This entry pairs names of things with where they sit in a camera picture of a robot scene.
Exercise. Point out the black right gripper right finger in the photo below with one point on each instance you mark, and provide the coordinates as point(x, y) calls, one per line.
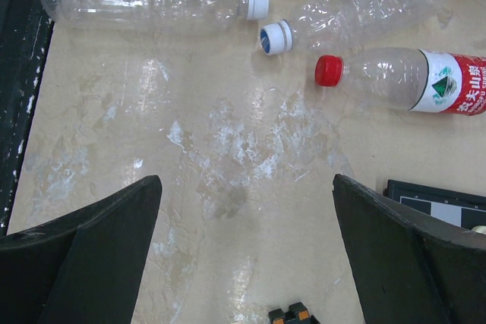
point(409, 267)

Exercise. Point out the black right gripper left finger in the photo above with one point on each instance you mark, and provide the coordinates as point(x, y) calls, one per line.
point(83, 267)

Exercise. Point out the red label clear bottle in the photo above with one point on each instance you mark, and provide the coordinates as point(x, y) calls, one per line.
point(405, 79)

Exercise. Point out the clear crushed bottle middle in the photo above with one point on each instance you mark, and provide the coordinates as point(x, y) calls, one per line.
point(338, 25)

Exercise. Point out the white chess piece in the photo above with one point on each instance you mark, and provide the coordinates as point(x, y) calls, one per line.
point(480, 229)

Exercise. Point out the black white chessboard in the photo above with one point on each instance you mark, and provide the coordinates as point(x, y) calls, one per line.
point(460, 209)

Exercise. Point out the cartoon fridge magnet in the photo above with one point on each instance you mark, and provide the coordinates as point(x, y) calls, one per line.
point(297, 313)

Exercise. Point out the black base frame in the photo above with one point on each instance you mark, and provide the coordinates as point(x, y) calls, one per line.
point(26, 32)

